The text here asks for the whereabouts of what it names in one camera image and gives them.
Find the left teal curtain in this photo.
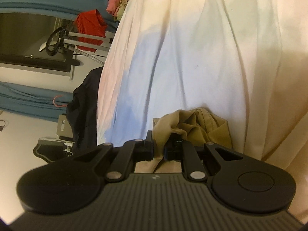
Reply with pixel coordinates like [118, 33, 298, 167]
[1, 82, 73, 122]

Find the black garment on bed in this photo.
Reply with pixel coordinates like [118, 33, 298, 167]
[66, 67, 103, 152]

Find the red garment on stand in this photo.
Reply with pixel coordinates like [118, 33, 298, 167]
[74, 9, 108, 53]

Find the pink garment in pile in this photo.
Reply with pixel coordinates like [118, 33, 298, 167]
[106, 0, 121, 17]

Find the pastel bed sheet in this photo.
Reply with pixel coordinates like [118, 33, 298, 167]
[97, 0, 307, 222]

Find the pink clothes hanger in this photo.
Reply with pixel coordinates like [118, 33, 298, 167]
[52, 95, 67, 108]

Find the grey backed chair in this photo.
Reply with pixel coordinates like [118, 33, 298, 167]
[56, 114, 73, 141]

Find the wavy vanity mirror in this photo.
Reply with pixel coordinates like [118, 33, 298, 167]
[33, 138, 73, 163]

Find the tan t-shirt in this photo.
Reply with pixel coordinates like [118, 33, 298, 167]
[135, 108, 232, 174]

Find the olive garment in pile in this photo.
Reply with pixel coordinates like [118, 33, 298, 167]
[113, 0, 129, 21]

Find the dark window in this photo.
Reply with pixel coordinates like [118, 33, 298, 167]
[1, 13, 80, 73]

